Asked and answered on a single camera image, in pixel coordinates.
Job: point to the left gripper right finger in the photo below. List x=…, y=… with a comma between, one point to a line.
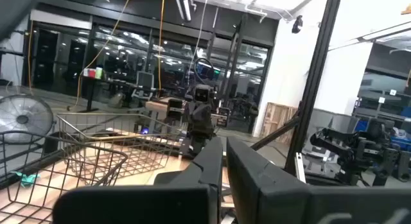
x=289, y=204

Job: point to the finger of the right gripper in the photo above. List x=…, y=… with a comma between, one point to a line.
x=175, y=108
x=223, y=117

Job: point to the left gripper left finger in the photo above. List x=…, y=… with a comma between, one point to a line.
x=144, y=204

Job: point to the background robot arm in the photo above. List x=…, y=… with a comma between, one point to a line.
x=353, y=150

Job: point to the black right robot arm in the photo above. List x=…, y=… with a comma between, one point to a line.
x=199, y=145

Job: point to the grey office chair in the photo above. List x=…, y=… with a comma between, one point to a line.
x=144, y=81

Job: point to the wooden crate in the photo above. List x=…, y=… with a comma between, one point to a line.
x=276, y=121

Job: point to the black background desk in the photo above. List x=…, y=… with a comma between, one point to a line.
x=91, y=92

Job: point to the teal paper scrap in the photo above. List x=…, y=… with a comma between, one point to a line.
x=27, y=179

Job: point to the round floor fan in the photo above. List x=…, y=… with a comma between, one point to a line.
x=22, y=119

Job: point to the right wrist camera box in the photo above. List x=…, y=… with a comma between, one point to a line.
x=203, y=94

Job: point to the black security camera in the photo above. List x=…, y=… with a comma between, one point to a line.
x=297, y=25

